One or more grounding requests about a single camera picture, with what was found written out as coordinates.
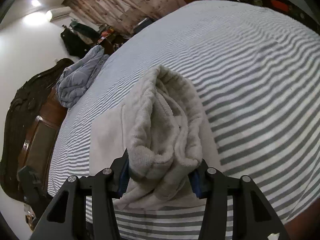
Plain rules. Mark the light grey fleece pants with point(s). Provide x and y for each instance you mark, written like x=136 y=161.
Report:
x=162 y=126

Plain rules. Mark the white air conditioner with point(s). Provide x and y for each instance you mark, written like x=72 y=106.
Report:
x=57 y=13

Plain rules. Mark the pink patterned curtain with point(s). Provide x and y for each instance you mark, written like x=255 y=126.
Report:
x=122 y=15

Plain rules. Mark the grey striped bed sheet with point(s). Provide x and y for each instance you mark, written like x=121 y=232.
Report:
x=257 y=74

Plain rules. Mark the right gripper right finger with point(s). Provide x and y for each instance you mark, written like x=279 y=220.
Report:
x=198 y=181

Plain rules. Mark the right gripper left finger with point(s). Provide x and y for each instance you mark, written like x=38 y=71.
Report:
x=121 y=175

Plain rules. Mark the grey folded quilt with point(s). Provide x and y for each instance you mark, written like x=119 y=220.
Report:
x=76 y=79

